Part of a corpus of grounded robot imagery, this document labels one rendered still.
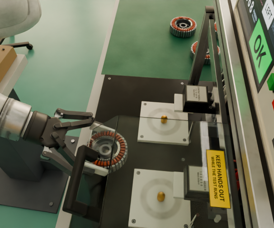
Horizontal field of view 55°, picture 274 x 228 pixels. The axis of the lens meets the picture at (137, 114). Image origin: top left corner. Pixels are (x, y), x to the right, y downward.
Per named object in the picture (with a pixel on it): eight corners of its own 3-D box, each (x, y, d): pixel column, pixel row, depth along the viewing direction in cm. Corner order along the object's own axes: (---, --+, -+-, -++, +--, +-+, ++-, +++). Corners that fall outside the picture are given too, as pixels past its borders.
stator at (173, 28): (172, 39, 111) (173, 31, 108) (167, 23, 118) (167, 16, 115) (198, 37, 112) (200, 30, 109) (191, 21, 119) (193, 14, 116)
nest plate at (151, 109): (137, 142, 79) (137, 140, 78) (141, 103, 88) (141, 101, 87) (187, 146, 78) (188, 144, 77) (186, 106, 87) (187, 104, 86)
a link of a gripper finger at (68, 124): (51, 135, 66) (49, 130, 66) (90, 127, 73) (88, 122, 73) (55, 128, 63) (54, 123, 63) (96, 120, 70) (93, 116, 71)
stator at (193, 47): (191, 65, 102) (192, 57, 99) (188, 46, 108) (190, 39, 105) (220, 65, 101) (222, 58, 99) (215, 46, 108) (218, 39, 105)
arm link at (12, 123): (-9, 141, 60) (17, 149, 63) (-4, 122, 54) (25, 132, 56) (6, 110, 66) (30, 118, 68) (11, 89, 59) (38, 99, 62)
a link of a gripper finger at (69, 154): (55, 130, 63) (50, 133, 62) (86, 166, 62) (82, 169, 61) (51, 137, 66) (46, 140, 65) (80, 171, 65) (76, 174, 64)
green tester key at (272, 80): (268, 90, 37) (274, 81, 36) (266, 81, 38) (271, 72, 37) (276, 91, 37) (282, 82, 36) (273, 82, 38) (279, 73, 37)
